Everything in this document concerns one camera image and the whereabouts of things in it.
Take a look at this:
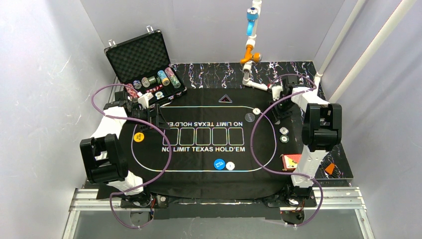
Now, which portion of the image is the blue chip stack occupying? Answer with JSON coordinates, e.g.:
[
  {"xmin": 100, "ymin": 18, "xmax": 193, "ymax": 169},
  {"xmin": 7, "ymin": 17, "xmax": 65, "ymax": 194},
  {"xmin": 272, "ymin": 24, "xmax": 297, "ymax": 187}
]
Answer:
[{"xmin": 157, "ymin": 70, "xmax": 170, "ymax": 86}]

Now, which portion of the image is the black poker table mat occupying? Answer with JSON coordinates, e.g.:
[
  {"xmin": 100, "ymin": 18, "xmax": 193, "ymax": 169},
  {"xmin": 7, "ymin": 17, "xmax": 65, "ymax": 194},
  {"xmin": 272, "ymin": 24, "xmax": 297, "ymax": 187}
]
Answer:
[{"xmin": 119, "ymin": 89, "xmax": 302, "ymax": 200}]

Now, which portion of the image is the pink green chip stack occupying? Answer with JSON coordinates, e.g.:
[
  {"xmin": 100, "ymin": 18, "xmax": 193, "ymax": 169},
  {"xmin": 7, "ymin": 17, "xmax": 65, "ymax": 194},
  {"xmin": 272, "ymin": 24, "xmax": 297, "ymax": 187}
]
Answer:
[{"xmin": 164, "ymin": 67, "xmax": 181, "ymax": 89}]

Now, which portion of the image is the blue small blind button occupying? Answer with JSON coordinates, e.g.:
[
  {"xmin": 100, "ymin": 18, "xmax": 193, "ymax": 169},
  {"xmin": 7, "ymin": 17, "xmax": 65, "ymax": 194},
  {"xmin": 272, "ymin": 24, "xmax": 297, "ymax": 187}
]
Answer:
[{"xmin": 213, "ymin": 158, "xmax": 226, "ymax": 170}]

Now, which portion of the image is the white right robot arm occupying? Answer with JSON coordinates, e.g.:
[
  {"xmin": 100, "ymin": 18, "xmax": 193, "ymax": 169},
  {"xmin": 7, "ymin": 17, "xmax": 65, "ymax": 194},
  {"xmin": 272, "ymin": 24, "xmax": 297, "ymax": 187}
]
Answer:
[{"xmin": 269, "ymin": 74, "xmax": 342, "ymax": 190}]

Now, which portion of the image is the red playing card box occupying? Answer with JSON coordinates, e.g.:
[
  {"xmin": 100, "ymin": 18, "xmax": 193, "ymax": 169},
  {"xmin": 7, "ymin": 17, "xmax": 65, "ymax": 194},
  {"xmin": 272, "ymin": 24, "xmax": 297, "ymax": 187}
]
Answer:
[{"xmin": 280, "ymin": 154, "xmax": 301, "ymax": 172}]

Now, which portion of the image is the clear dealer button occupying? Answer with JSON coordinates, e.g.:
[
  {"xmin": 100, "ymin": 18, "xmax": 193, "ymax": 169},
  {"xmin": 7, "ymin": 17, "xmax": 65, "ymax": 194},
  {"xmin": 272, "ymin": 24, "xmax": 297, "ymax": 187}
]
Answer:
[{"xmin": 244, "ymin": 113, "xmax": 255, "ymax": 122}]

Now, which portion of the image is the white blue poker chip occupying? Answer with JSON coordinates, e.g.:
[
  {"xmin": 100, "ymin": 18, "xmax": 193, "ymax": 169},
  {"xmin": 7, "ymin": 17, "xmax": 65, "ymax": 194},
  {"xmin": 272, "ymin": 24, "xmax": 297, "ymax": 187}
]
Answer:
[{"xmin": 279, "ymin": 127, "xmax": 289, "ymax": 135}]

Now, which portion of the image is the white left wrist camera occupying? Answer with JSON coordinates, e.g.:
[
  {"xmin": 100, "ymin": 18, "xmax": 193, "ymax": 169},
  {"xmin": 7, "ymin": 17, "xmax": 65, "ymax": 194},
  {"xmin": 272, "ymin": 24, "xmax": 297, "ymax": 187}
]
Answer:
[{"xmin": 137, "ymin": 92, "xmax": 154, "ymax": 110}]

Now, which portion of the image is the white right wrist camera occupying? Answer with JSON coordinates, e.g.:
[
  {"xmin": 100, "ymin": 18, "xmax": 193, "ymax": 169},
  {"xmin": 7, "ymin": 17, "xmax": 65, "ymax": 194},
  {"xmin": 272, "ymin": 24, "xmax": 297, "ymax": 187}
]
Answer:
[{"xmin": 270, "ymin": 85, "xmax": 284, "ymax": 102}]

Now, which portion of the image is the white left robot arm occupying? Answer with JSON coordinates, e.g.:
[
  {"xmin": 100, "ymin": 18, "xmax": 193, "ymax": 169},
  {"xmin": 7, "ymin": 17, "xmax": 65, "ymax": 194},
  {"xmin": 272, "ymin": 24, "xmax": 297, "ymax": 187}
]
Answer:
[{"xmin": 80, "ymin": 91, "xmax": 170, "ymax": 196}]

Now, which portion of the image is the orange black small tool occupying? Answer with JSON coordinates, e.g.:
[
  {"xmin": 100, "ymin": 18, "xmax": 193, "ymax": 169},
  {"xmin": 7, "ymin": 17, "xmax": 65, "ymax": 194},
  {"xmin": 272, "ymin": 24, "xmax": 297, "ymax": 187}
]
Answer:
[{"xmin": 321, "ymin": 161, "xmax": 337, "ymax": 178}]

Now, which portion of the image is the white pvc pipe frame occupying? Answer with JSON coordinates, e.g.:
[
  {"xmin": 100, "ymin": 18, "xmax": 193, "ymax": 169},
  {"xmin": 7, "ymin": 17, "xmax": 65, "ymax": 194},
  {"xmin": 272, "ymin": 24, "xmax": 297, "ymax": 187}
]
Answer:
[{"xmin": 254, "ymin": 0, "xmax": 422, "ymax": 102}]

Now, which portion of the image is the black aluminium chip case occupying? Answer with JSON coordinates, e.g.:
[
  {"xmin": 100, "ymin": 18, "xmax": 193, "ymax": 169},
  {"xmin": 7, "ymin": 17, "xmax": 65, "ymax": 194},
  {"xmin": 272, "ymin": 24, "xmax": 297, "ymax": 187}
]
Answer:
[{"xmin": 104, "ymin": 29, "xmax": 187, "ymax": 105}]

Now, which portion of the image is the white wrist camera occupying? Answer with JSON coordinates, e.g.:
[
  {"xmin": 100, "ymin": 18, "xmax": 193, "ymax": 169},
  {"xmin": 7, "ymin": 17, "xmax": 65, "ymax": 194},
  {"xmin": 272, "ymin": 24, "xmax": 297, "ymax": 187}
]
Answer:
[
  {"xmin": 137, "ymin": 92, "xmax": 154, "ymax": 110},
  {"xmin": 270, "ymin": 85, "xmax": 284, "ymax": 102}
]

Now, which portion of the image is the red poker chip stack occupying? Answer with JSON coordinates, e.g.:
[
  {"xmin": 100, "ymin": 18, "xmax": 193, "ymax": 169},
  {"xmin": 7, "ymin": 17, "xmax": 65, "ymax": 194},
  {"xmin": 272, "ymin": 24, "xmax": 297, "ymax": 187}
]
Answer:
[{"xmin": 125, "ymin": 84, "xmax": 138, "ymax": 99}]

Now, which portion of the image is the yellow big blind button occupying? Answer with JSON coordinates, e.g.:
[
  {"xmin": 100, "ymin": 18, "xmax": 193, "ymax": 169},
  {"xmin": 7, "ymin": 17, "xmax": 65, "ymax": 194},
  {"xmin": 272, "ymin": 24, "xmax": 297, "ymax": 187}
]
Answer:
[{"xmin": 133, "ymin": 132, "xmax": 145, "ymax": 142}]

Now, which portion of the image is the white grey poker chip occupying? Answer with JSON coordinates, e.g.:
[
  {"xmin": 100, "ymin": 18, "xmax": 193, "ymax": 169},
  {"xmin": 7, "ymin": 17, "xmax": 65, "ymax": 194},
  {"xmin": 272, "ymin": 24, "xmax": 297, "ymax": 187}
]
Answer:
[
  {"xmin": 225, "ymin": 161, "xmax": 235, "ymax": 171},
  {"xmin": 252, "ymin": 108, "xmax": 261, "ymax": 115}
]

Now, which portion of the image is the green poker chip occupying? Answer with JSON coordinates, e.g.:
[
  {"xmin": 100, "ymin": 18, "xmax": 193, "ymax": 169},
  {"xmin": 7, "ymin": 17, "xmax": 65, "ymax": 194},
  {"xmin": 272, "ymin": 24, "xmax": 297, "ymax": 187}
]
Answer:
[{"xmin": 279, "ymin": 135, "xmax": 289, "ymax": 143}]

